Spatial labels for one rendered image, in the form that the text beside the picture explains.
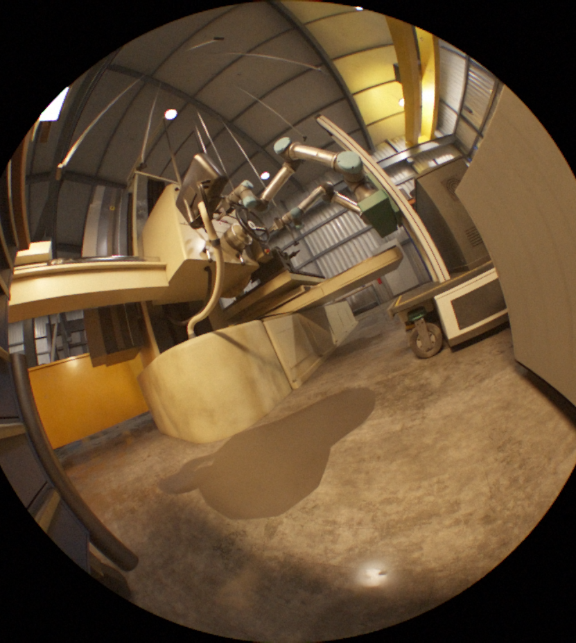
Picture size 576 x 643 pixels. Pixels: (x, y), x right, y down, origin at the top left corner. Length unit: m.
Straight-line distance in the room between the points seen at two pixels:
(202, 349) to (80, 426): 2.59
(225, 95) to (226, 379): 8.13
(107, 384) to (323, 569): 3.15
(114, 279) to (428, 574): 1.57
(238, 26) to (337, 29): 3.11
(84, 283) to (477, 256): 1.99
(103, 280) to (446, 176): 1.90
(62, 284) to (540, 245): 1.67
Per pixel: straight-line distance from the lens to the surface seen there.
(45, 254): 1.46
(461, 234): 1.04
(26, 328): 5.83
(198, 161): 0.96
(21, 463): 0.50
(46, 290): 1.32
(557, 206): 0.39
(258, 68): 8.28
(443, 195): 1.09
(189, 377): 1.12
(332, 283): 1.79
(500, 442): 0.54
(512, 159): 0.42
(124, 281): 1.33
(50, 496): 0.51
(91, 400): 3.25
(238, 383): 1.13
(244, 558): 0.53
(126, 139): 8.82
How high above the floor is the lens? 0.40
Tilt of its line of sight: 4 degrees up
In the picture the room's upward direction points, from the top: 24 degrees counter-clockwise
